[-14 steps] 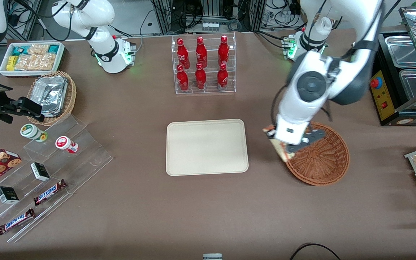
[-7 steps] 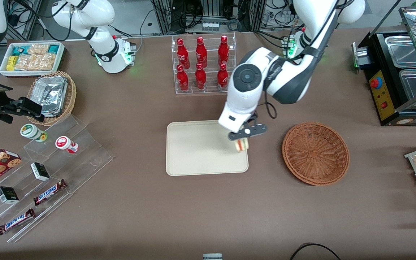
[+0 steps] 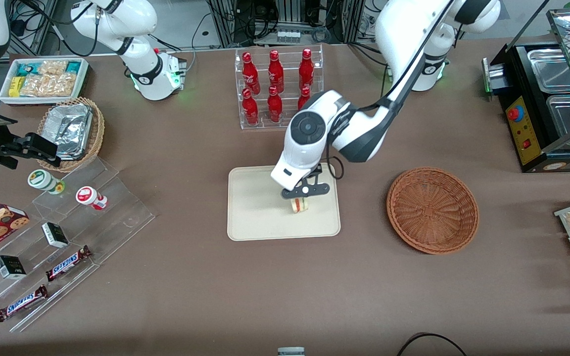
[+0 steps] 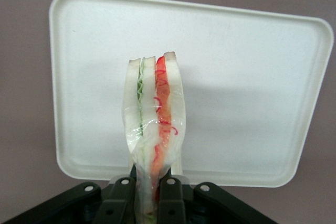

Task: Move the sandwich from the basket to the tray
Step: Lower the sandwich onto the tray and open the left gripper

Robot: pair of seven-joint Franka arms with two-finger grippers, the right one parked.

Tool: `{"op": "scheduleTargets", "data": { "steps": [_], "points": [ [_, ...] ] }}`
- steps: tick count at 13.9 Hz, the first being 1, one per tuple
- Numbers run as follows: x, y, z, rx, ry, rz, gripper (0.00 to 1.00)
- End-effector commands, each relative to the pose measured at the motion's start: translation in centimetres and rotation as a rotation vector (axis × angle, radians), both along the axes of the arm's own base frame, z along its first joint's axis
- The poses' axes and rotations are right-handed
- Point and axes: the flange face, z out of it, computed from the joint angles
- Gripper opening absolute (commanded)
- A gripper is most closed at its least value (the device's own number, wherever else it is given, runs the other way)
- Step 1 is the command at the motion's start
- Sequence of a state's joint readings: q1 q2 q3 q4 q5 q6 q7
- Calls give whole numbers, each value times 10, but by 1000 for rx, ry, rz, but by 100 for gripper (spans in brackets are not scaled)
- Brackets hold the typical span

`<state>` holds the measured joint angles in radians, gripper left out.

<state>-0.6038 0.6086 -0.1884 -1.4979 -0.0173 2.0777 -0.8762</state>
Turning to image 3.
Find snickers bar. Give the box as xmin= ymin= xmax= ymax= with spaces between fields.
xmin=46 ymin=245 xmax=93 ymax=282
xmin=0 ymin=284 xmax=49 ymax=323

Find black floor cable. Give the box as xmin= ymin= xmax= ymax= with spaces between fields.
xmin=396 ymin=332 xmax=469 ymax=356

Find clear acrylic step display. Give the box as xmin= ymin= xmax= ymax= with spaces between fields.
xmin=0 ymin=157 xmax=156 ymax=333

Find white snack bin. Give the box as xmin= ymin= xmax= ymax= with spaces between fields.
xmin=0 ymin=57 xmax=90 ymax=106

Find light wicker basket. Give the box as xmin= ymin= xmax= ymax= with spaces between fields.
xmin=37 ymin=97 xmax=105 ymax=173

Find red lid yogurt cup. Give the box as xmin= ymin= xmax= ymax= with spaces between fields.
xmin=76 ymin=186 xmax=108 ymax=211

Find cream plastic tray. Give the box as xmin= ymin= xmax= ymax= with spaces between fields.
xmin=227 ymin=166 xmax=341 ymax=241

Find clear rice cracker bag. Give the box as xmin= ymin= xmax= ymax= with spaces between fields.
xmin=38 ymin=60 xmax=68 ymax=76
xmin=20 ymin=73 xmax=76 ymax=97

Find clear acrylic bottle rack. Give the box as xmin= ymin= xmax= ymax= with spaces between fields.
xmin=235 ymin=44 xmax=324 ymax=130

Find black hot food warmer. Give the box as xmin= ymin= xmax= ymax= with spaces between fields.
xmin=482 ymin=7 xmax=570 ymax=174

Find green lid yogurt cup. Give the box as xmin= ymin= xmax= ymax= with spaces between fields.
xmin=28 ymin=169 xmax=66 ymax=195

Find stacked foil containers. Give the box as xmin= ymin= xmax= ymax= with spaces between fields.
xmin=53 ymin=103 xmax=93 ymax=160

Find small black box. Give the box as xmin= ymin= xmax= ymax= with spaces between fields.
xmin=0 ymin=255 xmax=27 ymax=280
xmin=42 ymin=222 xmax=70 ymax=248

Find brown wicker basket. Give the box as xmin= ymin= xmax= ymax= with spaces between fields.
xmin=386 ymin=167 xmax=479 ymax=255

